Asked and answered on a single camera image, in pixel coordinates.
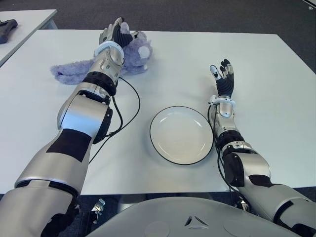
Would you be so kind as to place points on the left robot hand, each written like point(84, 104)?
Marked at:
point(119, 33)

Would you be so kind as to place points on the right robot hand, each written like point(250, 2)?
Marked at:
point(225, 85)

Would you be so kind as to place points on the purple plush doll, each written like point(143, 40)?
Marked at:
point(138, 56)

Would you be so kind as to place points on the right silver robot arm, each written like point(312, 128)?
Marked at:
point(256, 168)

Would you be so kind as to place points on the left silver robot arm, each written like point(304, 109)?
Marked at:
point(79, 113)

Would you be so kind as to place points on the white plate with black rim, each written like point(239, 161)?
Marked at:
point(181, 135)

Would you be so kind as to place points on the white side table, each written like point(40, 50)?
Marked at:
point(32, 21)

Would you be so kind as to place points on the black handheld controller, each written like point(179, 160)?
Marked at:
point(7, 28)

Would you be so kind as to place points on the white angular floor object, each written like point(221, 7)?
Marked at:
point(311, 3)

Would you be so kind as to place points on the metal table clamp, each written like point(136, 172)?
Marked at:
point(99, 205)
point(244, 205)

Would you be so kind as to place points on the silver robot torso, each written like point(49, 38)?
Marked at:
point(172, 217)

